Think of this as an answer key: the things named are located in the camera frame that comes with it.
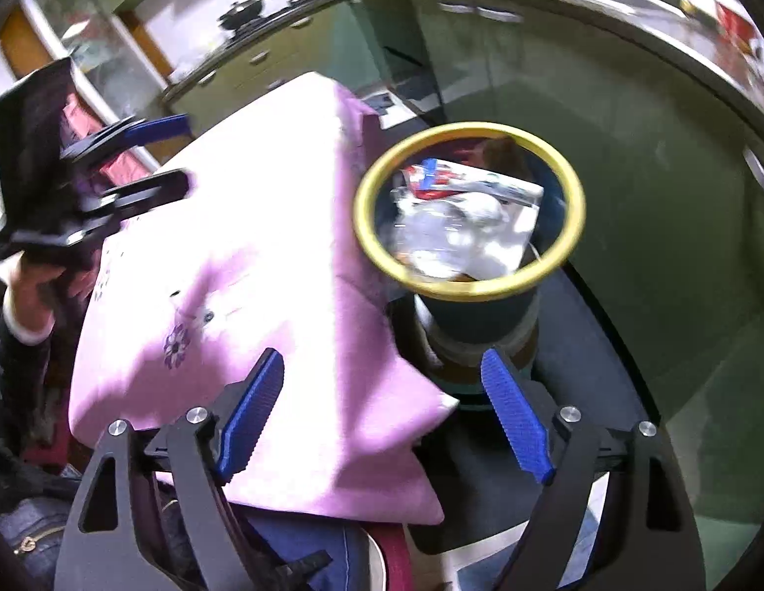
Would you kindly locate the pink checked apron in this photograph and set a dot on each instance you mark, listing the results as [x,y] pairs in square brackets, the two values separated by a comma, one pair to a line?
[135,163]

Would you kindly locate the yellow-rimmed trash bin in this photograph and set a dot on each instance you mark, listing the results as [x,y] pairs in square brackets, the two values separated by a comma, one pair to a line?
[480,314]

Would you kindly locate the black wok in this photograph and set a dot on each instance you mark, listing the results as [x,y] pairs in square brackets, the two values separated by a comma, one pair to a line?
[243,12]

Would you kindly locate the gas stove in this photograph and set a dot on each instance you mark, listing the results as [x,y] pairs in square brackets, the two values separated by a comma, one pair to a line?
[277,15]

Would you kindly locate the glass sliding door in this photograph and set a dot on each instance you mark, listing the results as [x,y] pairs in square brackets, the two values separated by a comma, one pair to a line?
[104,49]

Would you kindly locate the light green lower cabinets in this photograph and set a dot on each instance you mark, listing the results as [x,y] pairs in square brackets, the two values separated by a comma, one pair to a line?
[265,61]

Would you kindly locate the person's left hand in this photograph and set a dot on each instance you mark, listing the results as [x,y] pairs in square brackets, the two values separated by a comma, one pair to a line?
[31,301]

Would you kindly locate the white plastic bag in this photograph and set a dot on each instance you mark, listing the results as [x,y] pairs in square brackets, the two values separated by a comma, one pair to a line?
[480,215]

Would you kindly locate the pink floral tablecloth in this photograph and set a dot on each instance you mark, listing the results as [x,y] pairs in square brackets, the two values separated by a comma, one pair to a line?
[265,228]

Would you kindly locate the person's left forearm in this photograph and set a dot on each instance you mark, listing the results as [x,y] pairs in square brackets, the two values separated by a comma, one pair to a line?
[18,381]

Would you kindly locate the red paper cup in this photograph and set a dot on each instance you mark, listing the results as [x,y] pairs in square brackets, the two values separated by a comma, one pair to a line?
[739,28]

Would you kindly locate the dark green lower cabinets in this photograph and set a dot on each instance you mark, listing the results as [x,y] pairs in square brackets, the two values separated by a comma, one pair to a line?
[634,166]

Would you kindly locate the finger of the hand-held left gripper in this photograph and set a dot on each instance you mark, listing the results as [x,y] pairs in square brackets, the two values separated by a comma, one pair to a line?
[154,129]
[154,188]

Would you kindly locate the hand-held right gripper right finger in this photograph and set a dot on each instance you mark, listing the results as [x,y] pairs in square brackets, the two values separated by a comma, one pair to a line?
[517,418]

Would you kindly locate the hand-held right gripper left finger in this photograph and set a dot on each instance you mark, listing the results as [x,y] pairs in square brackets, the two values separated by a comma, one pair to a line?
[249,412]

